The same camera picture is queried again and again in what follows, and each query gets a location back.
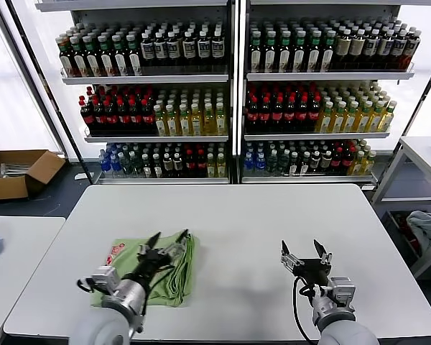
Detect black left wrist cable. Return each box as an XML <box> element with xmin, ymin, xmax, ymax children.
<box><xmin>75</xmin><ymin>277</ymin><xmax>98</xmax><ymax>292</ymax></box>

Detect gray metal shelf rack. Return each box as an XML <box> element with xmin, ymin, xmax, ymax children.
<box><xmin>35</xmin><ymin>0</ymin><xmax>238</xmax><ymax>185</ymax></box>
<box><xmin>238</xmin><ymin>0</ymin><xmax>431</xmax><ymax>186</ymax></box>

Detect white side table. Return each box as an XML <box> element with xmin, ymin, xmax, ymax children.
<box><xmin>0</xmin><ymin>214</ymin><xmax>68</xmax><ymax>345</ymax></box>

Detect gray storage bin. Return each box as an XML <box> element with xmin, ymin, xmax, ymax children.
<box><xmin>384</xmin><ymin>209</ymin><xmax>431</xmax><ymax>279</ymax></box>

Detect dark tea bottle beige label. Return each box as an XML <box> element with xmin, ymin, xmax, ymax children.
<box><xmin>348</xmin><ymin>29</ymin><xmax>367</xmax><ymax>70</ymax></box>
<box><xmin>334</xmin><ymin>29</ymin><xmax>352</xmax><ymax>70</ymax></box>

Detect red item in bin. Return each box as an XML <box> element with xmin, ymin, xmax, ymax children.
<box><xmin>398</xmin><ymin>214</ymin><xmax>423</xmax><ymax>254</ymax></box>

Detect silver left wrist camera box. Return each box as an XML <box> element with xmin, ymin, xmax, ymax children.
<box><xmin>91</xmin><ymin>265</ymin><xmax>118</xmax><ymax>292</ymax></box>

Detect brown cardboard box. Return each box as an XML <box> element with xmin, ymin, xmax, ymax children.
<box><xmin>0</xmin><ymin>149</ymin><xmax>66</xmax><ymax>201</ymax></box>

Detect yellow tea bottle green cap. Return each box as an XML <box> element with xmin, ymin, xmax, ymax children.
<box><xmin>215</xmin><ymin>101</ymin><xmax>229</xmax><ymax>136</ymax></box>
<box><xmin>215</xmin><ymin>152</ymin><xmax>228</xmax><ymax>178</ymax></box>
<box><xmin>178</xmin><ymin>103</ymin><xmax>192</xmax><ymax>137</ymax></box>
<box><xmin>368</xmin><ymin>100</ymin><xmax>386</xmax><ymax>133</ymax></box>
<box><xmin>205</xmin><ymin>152</ymin><xmax>217</xmax><ymax>178</ymax></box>
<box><xmin>355</xmin><ymin>100</ymin><xmax>374</xmax><ymax>133</ymax></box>
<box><xmin>203</xmin><ymin>102</ymin><xmax>217</xmax><ymax>137</ymax></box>
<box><xmin>166</xmin><ymin>103</ymin><xmax>180</xmax><ymax>137</ymax></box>
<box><xmin>154</xmin><ymin>103</ymin><xmax>167</xmax><ymax>137</ymax></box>
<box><xmin>379</xmin><ymin>100</ymin><xmax>396</xmax><ymax>132</ymax></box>
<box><xmin>352</xmin><ymin>150</ymin><xmax>366</xmax><ymax>175</ymax></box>
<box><xmin>330</xmin><ymin>101</ymin><xmax>347</xmax><ymax>134</ymax></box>
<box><xmin>343</xmin><ymin>100</ymin><xmax>360</xmax><ymax>134</ymax></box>
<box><xmin>190</xmin><ymin>102</ymin><xmax>204</xmax><ymax>137</ymax></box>
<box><xmin>315</xmin><ymin>101</ymin><xmax>334</xmax><ymax>134</ymax></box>
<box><xmin>363</xmin><ymin>150</ymin><xmax>377</xmax><ymax>175</ymax></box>

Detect gray metal bars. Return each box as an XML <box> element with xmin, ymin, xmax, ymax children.
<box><xmin>0</xmin><ymin>162</ymin><xmax>33</xmax><ymax>179</ymax></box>

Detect light gray crumpled cloth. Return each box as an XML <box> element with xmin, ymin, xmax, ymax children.
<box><xmin>405</xmin><ymin>210</ymin><xmax>431</xmax><ymax>252</ymax></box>

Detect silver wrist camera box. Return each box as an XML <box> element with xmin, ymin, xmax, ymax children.
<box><xmin>328</xmin><ymin>275</ymin><xmax>356</xmax><ymax>312</ymax></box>
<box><xmin>91</xmin><ymin>265</ymin><xmax>118</xmax><ymax>292</ymax></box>

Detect gray window post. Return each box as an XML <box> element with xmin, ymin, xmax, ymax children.
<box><xmin>0</xmin><ymin>0</ymin><xmax>71</xmax><ymax>158</ymax></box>

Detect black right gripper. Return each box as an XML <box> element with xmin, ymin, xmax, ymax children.
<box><xmin>280</xmin><ymin>239</ymin><xmax>333</xmax><ymax>288</ymax></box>

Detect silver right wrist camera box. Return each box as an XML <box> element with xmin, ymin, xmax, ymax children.
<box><xmin>328</xmin><ymin>275</ymin><xmax>356</xmax><ymax>312</ymax></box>

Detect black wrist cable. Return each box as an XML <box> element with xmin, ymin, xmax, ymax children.
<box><xmin>75</xmin><ymin>277</ymin><xmax>98</xmax><ymax>292</ymax></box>
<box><xmin>292</xmin><ymin>278</ymin><xmax>323</xmax><ymax>342</ymax></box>

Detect cola bottle red cap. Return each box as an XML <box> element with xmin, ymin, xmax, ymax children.
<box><xmin>185</xmin><ymin>149</ymin><xmax>197</xmax><ymax>178</ymax></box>
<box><xmin>295</xmin><ymin>96</ymin><xmax>309</xmax><ymax>132</ymax></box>
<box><xmin>330</xmin><ymin>147</ymin><xmax>343</xmax><ymax>175</ymax></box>
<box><xmin>141</xmin><ymin>99</ymin><xmax>155</xmax><ymax>132</ymax></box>
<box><xmin>283</xmin><ymin>96</ymin><xmax>297</xmax><ymax>132</ymax></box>
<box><xmin>246</xmin><ymin>96</ymin><xmax>259</xmax><ymax>132</ymax></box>
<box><xmin>271</xmin><ymin>96</ymin><xmax>284</xmax><ymax>132</ymax></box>
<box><xmin>341</xmin><ymin>147</ymin><xmax>353</xmax><ymax>175</ymax></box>
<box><xmin>80</xmin><ymin>96</ymin><xmax>96</xmax><ymax>132</ymax></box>
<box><xmin>116</xmin><ymin>99</ymin><xmax>131</xmax><ymax>132</ymax></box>
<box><xmin>104</xmin><ymin>99</ymin><xmax>119</xmax><ymax>132</ymax></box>
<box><xmin>129</xmin><ymin>99</ymin><xmax>144</xmax><ymax>132</ymax></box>
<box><xmin>92</xmin><ymin>99</ymin><xmax>107</xmax><ymax>132</ymax></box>
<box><xmin>258</xmin><ymin>96</ymin><xmax>272</xmax><ymax>132</ymax></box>
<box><xmin>307</xmin><ymin>95</ymin><xmax>321</xmax><ymax>131</ymax></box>
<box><xmin>195</xmin><ymin>149</ymin><xmax>208</xmax><ymax>178</ymax></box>

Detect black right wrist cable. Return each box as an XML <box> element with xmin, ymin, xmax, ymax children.
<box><xmin>292</xmin><ymin>278</ymin><xmax>323</xmax><ymax>342</ymax></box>

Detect gray frame side table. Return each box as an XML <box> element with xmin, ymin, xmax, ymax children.
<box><xmin>371</xmin><ymin>135</ymin><xmax>431</xmax><ymax>206</ymax></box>

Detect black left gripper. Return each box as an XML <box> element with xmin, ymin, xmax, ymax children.
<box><xmin>135</xmin><ymin>229</ymin><xmax>190</xmax><ymax>280</ymax></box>

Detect green t-shirt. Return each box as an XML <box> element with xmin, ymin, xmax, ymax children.
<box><xmin>89</xmin><ymin>231</ymin><xmax>203</xmax><ymax>309</ymax></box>

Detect dark drink bottle white label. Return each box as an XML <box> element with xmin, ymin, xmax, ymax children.
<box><xmin>320</xmin><ymin>150</ymin><xmax>332</xmax><ymax>175</ymax></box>
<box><xmin>154</xmin><ymin>30</ymin><xmax>168</xmax><ymax>68</ymax></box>
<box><xmin>309</xmin><ymin>150</ymin><xmax>321</xmax><ymax>175</ymax></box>
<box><xmin>376</xmin><ymin>29</ymin><xmax>394</xmax><ymax>70</ymax></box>
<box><xmin>141</xmin><ymin>31</ymin><xmax>155</xmax><ymax>68</ymax></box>
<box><xmin>390</xmin><ymin>29</ymin><xmax>407</xmax><ymax>70</ymax></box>
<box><xmin>182</xmin><ymin>29</ymin><xmax>197</xmax><ymax>68</ymax></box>
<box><xmin>162</xmin><ymin>152</ymin><xmax>174</xmax><ymax>178</ymax></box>
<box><xmin>197</xmin><ymin>29</ymin><xmax>212</xmax><ymax>67</ymax></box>
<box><xmin>402</xmin><ymin>29</ymin><xmax>421</xmax><ymax>70</ymax></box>
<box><xmin>172</xmin><ymin>152</ymin><xmax>185</xmax><ymax>178</ymax></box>
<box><xmin>363</xmin><ymin>29</ymin><xmax>381</xmax><ymax>70</ymax></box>
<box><xmin>211</xmin><ymin>28</ymin><xmax>226</xmax><ymax>67</ymax></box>
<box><xmin>167</xmin><ymin>29</ymin><xmax>181</xmax><ymax>68</ymax></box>

